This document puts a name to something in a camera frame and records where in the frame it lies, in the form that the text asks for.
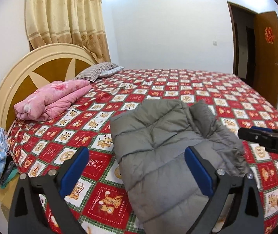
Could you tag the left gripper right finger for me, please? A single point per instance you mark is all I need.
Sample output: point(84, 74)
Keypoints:
point(246, 211)

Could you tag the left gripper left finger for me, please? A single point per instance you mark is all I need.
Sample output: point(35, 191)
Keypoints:
point(26, 212)

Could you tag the grey puffer jacket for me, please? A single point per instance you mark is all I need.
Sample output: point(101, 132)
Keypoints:
point(149, 144)

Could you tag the red patchwork bedspread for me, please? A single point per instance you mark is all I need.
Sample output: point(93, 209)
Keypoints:
point(99, 200)

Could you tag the pink folded quilt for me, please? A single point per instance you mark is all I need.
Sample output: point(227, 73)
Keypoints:
point(51, 100)

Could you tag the brown wooden door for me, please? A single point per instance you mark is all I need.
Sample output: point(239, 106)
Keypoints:
point(266, 56)

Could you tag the red door decoration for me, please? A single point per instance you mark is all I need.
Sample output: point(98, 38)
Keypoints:
point(269, 36)

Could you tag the striped pillow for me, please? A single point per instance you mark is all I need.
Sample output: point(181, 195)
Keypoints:
point(93, 72)

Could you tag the cream round headboard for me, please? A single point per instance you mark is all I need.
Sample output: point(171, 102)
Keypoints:
point(40, 67)

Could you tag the light blue pillow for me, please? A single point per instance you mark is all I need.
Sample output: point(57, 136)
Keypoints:
point(111, 72)

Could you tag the beige patterned curtain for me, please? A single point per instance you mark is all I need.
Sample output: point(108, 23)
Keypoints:
point(78, 22)

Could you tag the white wall switch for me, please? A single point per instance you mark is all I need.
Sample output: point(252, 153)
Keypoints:
point(215, 42)

